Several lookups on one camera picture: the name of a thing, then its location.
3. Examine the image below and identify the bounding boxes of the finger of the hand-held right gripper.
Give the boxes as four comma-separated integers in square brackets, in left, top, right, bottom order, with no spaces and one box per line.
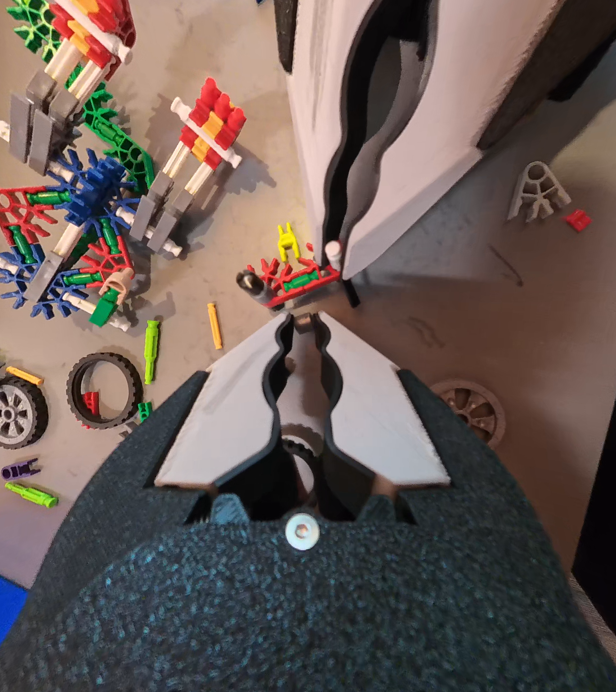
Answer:
[342,0,555,310]
[288,0,391,255]

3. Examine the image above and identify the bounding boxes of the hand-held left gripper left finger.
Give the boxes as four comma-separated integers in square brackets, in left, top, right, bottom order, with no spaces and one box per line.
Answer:
[155,312,295,489]

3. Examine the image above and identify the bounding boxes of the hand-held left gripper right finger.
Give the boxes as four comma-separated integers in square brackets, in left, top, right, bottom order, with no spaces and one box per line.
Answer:
[313,312,452,489]

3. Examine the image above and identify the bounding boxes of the red connector rod assembly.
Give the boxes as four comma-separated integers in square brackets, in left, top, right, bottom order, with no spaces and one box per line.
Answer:
[235,240,344,336]

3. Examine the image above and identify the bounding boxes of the grey spoked wheel hub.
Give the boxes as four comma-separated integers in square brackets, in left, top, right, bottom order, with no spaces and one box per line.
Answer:
[431,378,506,451]

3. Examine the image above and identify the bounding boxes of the lime green rod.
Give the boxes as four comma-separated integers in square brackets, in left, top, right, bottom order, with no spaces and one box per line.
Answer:
[5,481,59,509]
[144,320,161,386]

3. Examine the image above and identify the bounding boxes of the grey arch connector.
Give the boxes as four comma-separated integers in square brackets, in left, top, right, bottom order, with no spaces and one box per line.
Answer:
[507,161,571,223]

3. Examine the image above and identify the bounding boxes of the yellow clip connector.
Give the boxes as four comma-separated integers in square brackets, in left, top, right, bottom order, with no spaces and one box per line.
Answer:
[277,222,301,260]

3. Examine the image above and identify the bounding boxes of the purple clip connector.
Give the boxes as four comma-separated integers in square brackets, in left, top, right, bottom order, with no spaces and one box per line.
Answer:
[1,458,42,481]

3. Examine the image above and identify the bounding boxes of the grey wheel with black tire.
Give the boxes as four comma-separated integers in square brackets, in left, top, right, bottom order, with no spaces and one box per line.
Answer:
[0,376,49,449]

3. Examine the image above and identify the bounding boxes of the multicolour construction toy model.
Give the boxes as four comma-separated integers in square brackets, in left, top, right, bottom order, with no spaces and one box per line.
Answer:
[0,0,244,332]

